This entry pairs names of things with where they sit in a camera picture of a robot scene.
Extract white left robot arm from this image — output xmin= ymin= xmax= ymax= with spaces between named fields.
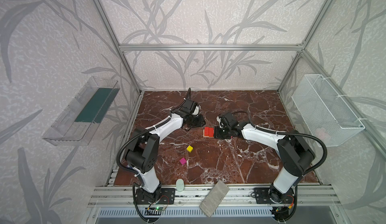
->
xmin=116 ymin=113 xmax=206 ymax=194

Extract white wire basket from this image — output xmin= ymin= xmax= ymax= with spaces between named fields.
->
xmin=292 ymin=74 xmax=365 ymax=147

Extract aluminium frame post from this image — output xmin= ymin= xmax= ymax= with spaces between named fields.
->
xmin=277 ymin=0 xmax=336 ymax=94

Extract magenta cube block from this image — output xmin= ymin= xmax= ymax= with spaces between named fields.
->
xmin=180 ymin=158 xmax=187 ymax=165

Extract grey stone slab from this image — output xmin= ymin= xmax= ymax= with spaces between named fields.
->
xmin=200 ymin=181 xmax=229 ymax=218

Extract pink item in basket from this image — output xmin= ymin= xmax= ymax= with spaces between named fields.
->
xmin=315 ymin=127 xmax=331 ymax=141

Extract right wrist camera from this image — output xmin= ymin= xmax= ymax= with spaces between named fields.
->
xmin=217 ymin=112 xmax=239 ymax=129

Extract pale green oval soap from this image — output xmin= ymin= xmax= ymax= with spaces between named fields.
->
xmin=176 ymin=179 xmax=185 ymax=192

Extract red block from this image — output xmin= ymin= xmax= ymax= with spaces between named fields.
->
xmin=208 ymin=127 xmax=214 ymax=137
xmin=204 ymin=127 xmax=210 ymax=136

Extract aluminium horizontal frame bar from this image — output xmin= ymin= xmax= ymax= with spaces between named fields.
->
xmin=119 ymin=44 xmax=303 ymax=52

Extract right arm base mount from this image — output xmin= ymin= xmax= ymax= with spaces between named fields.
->
xmin=252 ymin=187 xmax=295 ymax=204

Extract clear plastic wall bin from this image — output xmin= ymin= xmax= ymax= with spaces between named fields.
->
xmin=42 ymin=77 xmax=120 ymax=147

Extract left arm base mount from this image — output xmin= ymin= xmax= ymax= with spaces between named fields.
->
xmin=135 ymin=188 xmax=176 ymax=205

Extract yellow cube block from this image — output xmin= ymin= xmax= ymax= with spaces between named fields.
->
xmin=187 ymin=146 xmax=194 ymax=153

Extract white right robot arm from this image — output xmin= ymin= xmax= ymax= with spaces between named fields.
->
xmin=214 ymin=122 xmax=328 ymax=203

